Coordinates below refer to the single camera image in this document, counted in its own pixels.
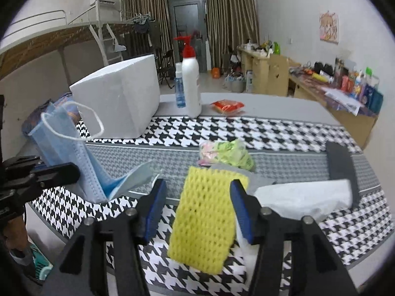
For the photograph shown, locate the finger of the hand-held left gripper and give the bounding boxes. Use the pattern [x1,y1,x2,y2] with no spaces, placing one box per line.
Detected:
[1,156,42,176]
[29,163,81,189]

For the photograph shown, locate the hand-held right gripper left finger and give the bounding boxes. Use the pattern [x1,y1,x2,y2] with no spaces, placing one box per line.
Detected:
[40,178,169,296]

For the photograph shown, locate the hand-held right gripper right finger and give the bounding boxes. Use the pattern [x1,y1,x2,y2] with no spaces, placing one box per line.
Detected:
[230,179,360,296]

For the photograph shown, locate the blue face mask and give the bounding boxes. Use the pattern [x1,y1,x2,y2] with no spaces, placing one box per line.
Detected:
[28,100,155,204]

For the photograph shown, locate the yellow foam net sleeve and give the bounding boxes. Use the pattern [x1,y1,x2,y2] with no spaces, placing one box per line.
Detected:
[167,166,250,275]

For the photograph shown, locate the green pink plastic bag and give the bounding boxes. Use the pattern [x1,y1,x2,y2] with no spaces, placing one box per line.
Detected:
[197,139,257,171]

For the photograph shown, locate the white soft cloth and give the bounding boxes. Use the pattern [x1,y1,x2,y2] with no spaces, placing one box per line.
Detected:
[236,180,354,253]

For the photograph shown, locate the white foam box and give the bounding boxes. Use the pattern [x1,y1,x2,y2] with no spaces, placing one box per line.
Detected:
[69,54,161,139]

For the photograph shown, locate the dark grey foam pad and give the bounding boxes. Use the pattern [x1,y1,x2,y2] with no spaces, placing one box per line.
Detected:
[325,142,360,208]

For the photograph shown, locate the houndstooth table mat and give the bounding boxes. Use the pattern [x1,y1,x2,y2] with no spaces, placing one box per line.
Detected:
[29,115,389,296]

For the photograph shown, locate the red snack packet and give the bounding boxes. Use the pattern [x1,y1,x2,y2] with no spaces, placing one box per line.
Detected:
[210,99,246,115]

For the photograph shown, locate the blue spray bottle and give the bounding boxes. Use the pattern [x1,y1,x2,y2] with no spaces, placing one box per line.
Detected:
[175,62,188,108]

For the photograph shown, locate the large white metal bunk bed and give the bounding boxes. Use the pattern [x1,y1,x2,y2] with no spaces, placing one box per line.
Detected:
[0,0,127,81]

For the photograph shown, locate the grey bucket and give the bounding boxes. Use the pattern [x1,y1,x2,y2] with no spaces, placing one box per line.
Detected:
[224,74,246,92]

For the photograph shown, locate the white carton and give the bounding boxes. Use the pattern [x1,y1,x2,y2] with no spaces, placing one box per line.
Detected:
[245,69,255,93]

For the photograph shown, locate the white pump bottle red top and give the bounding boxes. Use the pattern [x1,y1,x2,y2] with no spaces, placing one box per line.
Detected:
[173,32,202,118]

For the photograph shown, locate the wooden desk patterned cover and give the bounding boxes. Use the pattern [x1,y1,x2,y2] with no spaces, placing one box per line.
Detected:
[288,65,380,148]

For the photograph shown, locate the wooden chair smiley cutout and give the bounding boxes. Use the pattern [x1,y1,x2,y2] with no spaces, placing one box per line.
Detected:
[267,54,291,96]

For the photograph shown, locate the light wooden drawer desk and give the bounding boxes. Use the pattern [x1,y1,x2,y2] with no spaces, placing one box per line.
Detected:
[237,45,289,94]

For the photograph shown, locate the black folding chair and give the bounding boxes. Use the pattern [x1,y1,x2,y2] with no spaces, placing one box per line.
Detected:
[157,49,175,88]

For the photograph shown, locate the white printed papers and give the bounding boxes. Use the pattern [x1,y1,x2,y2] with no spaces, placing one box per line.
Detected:
[321,86,361,116]

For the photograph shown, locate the black bag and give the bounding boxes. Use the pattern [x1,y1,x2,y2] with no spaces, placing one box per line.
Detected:
[314,62,335,74]

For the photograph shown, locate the dark hanging clothes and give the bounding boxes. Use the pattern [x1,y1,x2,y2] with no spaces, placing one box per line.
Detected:
[133,18,161,53]

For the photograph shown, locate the row of toiletry bottles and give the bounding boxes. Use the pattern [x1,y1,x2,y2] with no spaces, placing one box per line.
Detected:
[335,57,385,113]

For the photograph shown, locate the small white metal bunk bed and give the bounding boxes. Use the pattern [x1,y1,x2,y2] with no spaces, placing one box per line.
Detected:
[119,10,155,56]

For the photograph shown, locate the brown curtain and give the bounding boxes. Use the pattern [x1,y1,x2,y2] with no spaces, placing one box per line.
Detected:
[205,0,260,70]
[120,0,169,68]

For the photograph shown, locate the glass balcony door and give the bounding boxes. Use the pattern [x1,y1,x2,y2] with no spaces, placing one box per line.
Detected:
[165,0,207,73]

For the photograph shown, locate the pink wall poster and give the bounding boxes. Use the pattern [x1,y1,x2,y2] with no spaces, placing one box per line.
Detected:
[319,12,340,44]

